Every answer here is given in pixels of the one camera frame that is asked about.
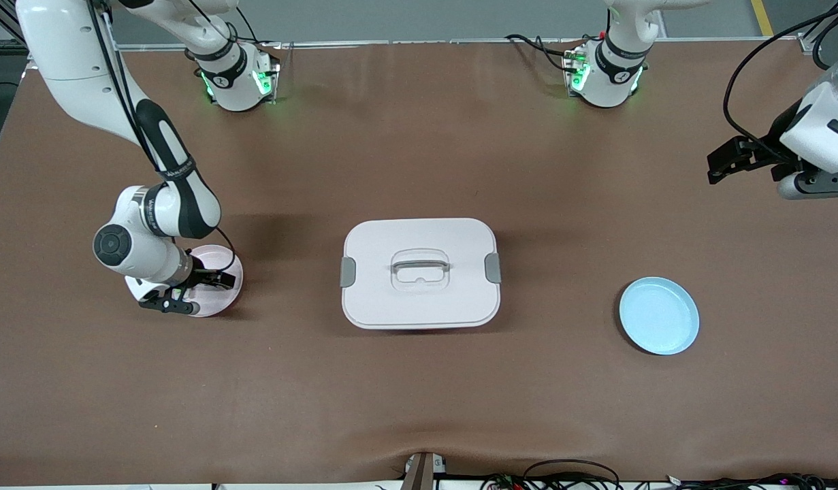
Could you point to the pink round plate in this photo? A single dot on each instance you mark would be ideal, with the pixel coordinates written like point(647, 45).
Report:
point(221, 303)

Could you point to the metal table edge rail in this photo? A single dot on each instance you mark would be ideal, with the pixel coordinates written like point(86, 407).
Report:
point(425, 42)

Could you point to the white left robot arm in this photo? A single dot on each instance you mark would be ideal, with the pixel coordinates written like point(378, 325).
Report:
point(613, 82)

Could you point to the light blue round plate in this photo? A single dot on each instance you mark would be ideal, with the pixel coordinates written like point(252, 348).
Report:
point(659, 316)

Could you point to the aluminium frame post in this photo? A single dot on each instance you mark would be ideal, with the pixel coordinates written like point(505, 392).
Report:
point(0, 46)
point(808, 44)

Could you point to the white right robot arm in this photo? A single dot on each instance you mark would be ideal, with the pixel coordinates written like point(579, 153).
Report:
point(65, 61)

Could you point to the yellow floor tape strip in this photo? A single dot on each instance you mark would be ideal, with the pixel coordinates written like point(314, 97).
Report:
point(761, 17)

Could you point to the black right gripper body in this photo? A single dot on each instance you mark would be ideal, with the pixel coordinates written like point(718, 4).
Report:
point(202, 278)

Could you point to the metal camera mount clamp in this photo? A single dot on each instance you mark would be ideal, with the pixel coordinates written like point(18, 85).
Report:
point(422, 473)

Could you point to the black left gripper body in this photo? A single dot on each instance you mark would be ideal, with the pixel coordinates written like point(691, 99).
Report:
point(766, 152)

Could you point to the white lidded storage box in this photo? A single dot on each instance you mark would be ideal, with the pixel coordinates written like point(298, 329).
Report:
point(418, 299)

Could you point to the brown table mat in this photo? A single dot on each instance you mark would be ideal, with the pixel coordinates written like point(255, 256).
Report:
point(418, 395)

